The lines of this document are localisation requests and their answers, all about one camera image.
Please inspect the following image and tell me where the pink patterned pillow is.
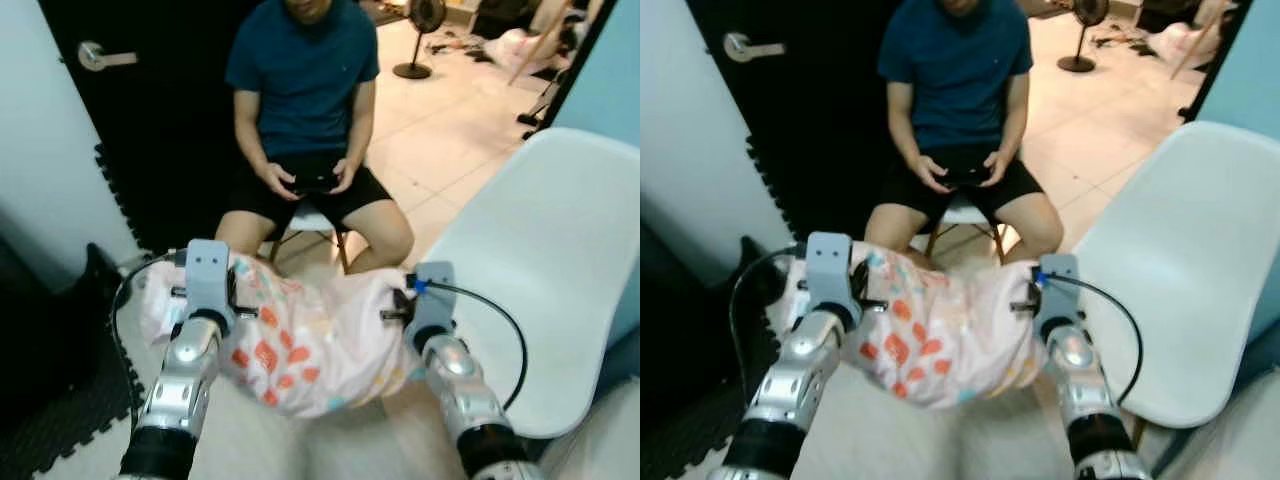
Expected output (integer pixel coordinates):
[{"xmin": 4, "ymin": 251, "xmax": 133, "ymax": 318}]
[
  {"xmin": 140, "ymin": 250, "xmax": 426, "ymax": 419},
  {"xmin": 780, "ymin": 245, "xmax": 1051, "ymax": 411}
]

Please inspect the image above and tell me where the black game controller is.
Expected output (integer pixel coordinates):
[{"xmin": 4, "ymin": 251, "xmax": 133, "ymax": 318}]
[
  {"xmin": 940, "ymin": 165, "xmax": 993, "ymax": 189},
  {"xmin": 285, "ymin": 172, "xmax": 341, "ymax": 196}
]

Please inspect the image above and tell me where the white seat wooden leg chair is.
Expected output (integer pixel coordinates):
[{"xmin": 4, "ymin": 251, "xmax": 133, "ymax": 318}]
[
  {"xmin": 265, "ymin": 205, "xmax": 351, "ymax": 273},
  {"xmin": 920, "ymin": 195, "xmax": 1009, "ymax": 266}
]

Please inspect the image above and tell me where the white shell chair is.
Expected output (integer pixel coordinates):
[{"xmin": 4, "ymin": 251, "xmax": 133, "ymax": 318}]
[
  {"xmin": 415, "ymin": 127, "xmax": 641, "ymax": 441},
  {"xmin": 1070, "ymin": 120, "xmax": 1280, "ymax": 451}
]

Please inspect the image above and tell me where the person's right hand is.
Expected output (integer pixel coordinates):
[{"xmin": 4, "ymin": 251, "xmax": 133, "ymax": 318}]
[
  {"xmin": 255, "ymin": 160, "xmax": 299, "ymax": 201},
  {"xmin": 912, "ymin": 155, "xmax": 951, "ymax": 196}
]

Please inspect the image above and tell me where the person's left hand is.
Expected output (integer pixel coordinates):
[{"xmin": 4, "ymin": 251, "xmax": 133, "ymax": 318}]
[
  {"xmin": 980, "ymin": 150, "xmax": 1013, "ymax": 189},
  {"xmin": 328, "ymin": 158, "xmax": 361, "ymax": 196}
]

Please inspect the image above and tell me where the black door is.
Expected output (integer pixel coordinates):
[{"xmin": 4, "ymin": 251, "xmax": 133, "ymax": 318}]
[
  {"xmin": 685, "ymin": 0, "xmax": 926, "ymax": 251},
  {"xmin": 38, "ymin": 0, "xmax": 291, "ymax": 256}
]

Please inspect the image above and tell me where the black foam floor mat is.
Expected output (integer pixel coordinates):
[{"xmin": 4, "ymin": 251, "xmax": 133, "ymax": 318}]
[
  {"xmin": 640, "ymin": 225, "xmax": 791, "ymax": 480},
  {"xmin": 0, "ymin": 235, "xmax": 141, "ymax": 480}
]

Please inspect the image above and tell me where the seated person in black shorts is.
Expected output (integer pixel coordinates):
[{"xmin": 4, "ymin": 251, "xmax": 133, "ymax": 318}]
[
  {"xmin": 862, "ymin": 0, "xmax": 1066, "ymax": 263},
  {"xmin": 213, "ymin": 0, "xmax": 416, "ymax": 276}
]

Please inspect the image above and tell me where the black standing fan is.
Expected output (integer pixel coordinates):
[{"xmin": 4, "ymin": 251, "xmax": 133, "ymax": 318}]
[
  {"xmin": 392, "ymin": 0, "xmax": 448, "ymax": 81},
  {"xmin": 1057, "ymin": 0, "xmax": 1111, "ymax": 74}
]

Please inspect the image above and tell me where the pink plastic bag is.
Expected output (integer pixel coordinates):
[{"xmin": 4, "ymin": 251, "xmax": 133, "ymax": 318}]
[
  {"xmin": 1145, "ymin": 22, "xmax": 1221, "ymax": 69},
  {"xmin": 480, "ymin": 28, "xmax": 561, "ymax": 76}
]

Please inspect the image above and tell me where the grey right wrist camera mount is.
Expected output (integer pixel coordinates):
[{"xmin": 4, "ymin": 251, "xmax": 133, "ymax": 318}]
[
  {"xmin": 405, "ymin": 262, "xmax": 457, "ymax": 336},
  {"xmin": 1035, "ymin": 253, "xmax": 1083, "ymax": 331}
]

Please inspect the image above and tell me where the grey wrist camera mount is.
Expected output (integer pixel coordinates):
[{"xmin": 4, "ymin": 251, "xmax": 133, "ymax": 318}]
[
  {"xmin": 405, "ymin": 262, "xmax": 457, "ymax": 336},
  {"xmin": 183, "ymin": 238, "xmax": 233, "ymax": 319},
  {"xmin": 805, "ymin": 232, "xmax": 853, "ymax": 313},
  {"xmin": 1035, "ymin": 253, "xmax": 1083, "ymax": 331}
]

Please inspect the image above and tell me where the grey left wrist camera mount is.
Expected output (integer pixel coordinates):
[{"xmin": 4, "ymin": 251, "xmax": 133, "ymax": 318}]
[
  {"xmin": 183, "ymin": 238, "xmax": 233, "ymax": 319},
  {"xmin": 805, "ymin": 232, "xmax": 853, "ymax": 313}
]

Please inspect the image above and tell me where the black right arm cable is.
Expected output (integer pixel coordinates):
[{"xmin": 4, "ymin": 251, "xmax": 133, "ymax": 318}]
[
  {"xmin": 1040, "ymin": 272, "xmax": 1144, "ymax": 406},
  {"xmin": 405, "ymin": 280, "xmax": 529, "ymax": 413}
]

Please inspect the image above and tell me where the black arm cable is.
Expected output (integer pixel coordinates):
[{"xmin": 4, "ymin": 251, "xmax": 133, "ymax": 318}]
[
  {"xmin": 728, "ymin": 245, "xmax": 811, "ymax": 381},
  {"xmin": 108, "ymin": 250, "xmax": 191, "ymax": 421},
  {"xmin": 1040, "ymin": 272, "xmax": 1144, "ymax": 406},
  {"xmin": 405, "ymin": 280, "xmax": 529, "ymax": 413}
]

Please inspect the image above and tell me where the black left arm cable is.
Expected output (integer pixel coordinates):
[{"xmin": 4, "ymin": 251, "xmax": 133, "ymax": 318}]
[
  {"xmin": 108, "ymin": 250, "xmax": 191, "ymax": 421},
  {"xmin": 728, "ymin": 245, "xmax": 811, "ymax": 381}
]

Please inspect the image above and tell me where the silver door handle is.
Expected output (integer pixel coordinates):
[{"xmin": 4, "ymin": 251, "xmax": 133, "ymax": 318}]
[
  {"xmin": 722, "ymin": 32, "xmax": 787, "ymax": 64},
  {"xmin": 78, "ymin": 40, "xmax": 139, "ymax": 73}
]

